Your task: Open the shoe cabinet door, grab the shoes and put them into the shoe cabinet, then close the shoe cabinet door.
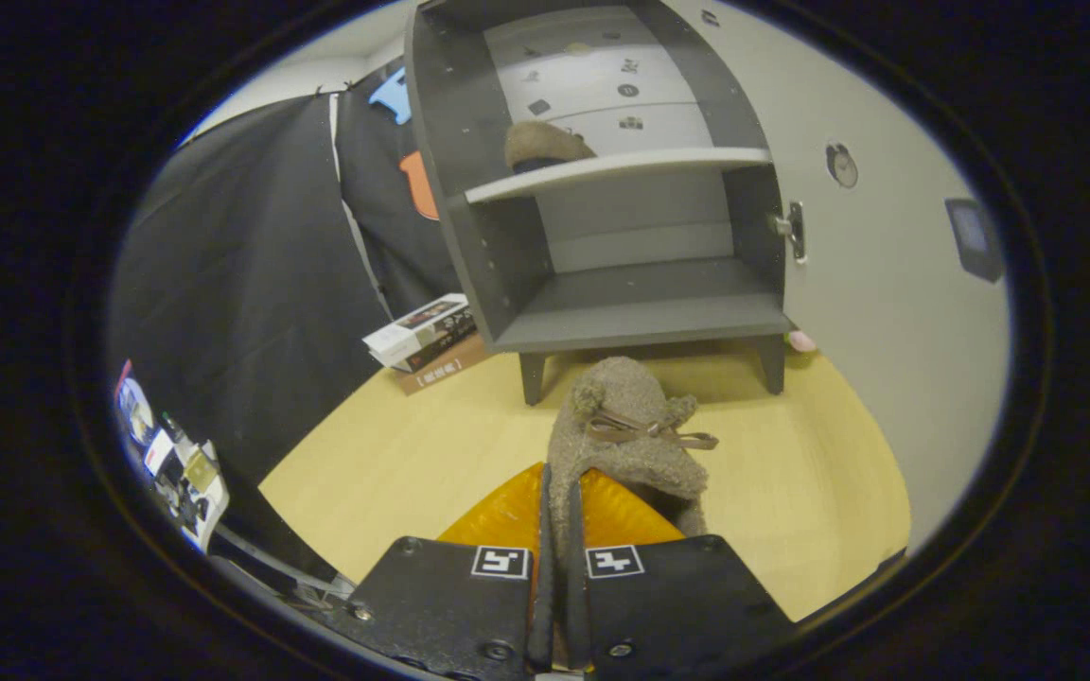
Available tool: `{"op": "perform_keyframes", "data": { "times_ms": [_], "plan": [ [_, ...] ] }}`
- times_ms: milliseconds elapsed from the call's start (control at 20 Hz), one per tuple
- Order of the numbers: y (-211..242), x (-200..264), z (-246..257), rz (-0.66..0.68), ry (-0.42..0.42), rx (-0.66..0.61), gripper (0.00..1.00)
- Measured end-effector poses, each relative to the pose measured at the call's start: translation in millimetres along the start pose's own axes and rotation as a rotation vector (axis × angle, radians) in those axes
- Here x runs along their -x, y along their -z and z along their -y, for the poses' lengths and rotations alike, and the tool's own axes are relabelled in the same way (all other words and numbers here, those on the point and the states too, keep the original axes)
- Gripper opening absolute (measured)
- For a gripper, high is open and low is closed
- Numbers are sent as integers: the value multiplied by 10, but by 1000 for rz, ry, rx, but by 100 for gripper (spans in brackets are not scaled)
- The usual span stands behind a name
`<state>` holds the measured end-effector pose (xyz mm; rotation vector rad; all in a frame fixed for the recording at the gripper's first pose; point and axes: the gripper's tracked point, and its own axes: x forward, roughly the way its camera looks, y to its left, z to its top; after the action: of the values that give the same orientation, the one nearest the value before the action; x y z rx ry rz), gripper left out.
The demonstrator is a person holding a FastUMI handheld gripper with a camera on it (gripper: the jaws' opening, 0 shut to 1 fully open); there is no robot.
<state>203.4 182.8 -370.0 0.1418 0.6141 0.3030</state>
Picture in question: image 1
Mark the light grey shoe cabinet door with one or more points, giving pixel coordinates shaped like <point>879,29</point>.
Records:
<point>886,312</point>

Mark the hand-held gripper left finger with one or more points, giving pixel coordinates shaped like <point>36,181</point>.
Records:
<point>542,615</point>

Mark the grey shoe cabinet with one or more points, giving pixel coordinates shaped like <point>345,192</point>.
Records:
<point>498,255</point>

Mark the metal door hinge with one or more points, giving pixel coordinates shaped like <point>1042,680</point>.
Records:
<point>791,230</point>

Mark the pile of printed papers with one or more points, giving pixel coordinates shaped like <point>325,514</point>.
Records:
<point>187,482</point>

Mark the brown fuzzy shoe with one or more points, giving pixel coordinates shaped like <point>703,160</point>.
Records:
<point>545,144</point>
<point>625,445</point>

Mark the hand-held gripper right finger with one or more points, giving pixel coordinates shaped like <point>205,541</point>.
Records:
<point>575,615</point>

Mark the black backdrop cloth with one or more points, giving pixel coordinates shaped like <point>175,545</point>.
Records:
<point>252,284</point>

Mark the grey cabinet shelf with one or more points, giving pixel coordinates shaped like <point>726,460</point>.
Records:
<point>621,168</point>

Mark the pink and green plush toy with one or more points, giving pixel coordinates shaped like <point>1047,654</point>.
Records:
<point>801,341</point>

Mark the brown flat box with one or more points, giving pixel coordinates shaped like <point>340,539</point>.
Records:
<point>441,371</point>

